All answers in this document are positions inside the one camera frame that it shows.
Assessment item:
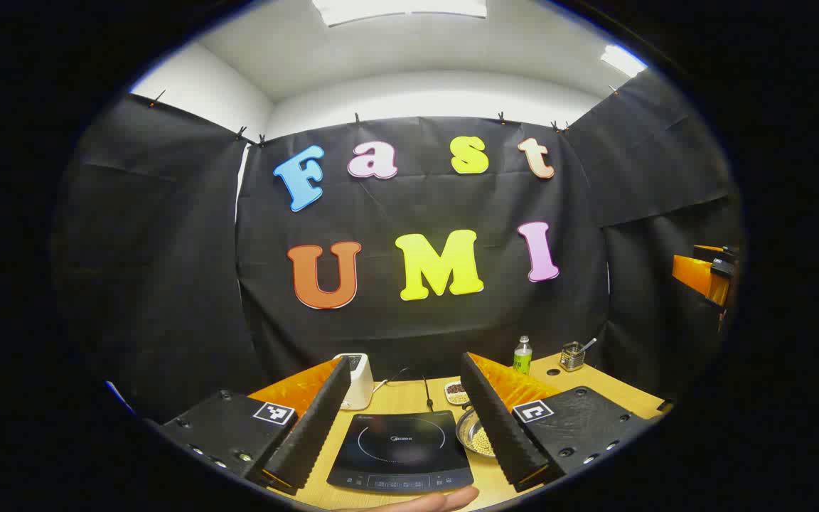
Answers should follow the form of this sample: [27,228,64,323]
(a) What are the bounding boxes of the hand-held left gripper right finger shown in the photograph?
[459,351,655,493]

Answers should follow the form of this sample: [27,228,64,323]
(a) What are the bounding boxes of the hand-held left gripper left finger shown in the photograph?
[157,356,352,497]

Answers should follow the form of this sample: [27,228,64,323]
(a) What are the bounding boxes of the pile of soybeans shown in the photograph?
[468,425,497,457]

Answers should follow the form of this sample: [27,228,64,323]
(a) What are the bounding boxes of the stainless steel pot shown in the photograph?
[455,407,499,459]

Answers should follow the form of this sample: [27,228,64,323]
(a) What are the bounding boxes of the black induction cooktop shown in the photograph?
[326,411,476,496]

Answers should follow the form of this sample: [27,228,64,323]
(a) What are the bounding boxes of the white toaster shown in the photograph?
[333,353,375,411]

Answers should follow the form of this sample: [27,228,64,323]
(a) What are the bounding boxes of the small ceiling light panel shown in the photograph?
[600,44,648,78]

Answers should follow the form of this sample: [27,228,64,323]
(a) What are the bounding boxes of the black backdrop cloth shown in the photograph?
[50,68,744,427]

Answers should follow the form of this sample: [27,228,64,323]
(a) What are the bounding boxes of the large ceiling light panel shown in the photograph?
[311,0,488,28]

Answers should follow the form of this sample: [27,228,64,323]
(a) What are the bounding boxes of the black power cable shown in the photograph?
[381,368,433,413]

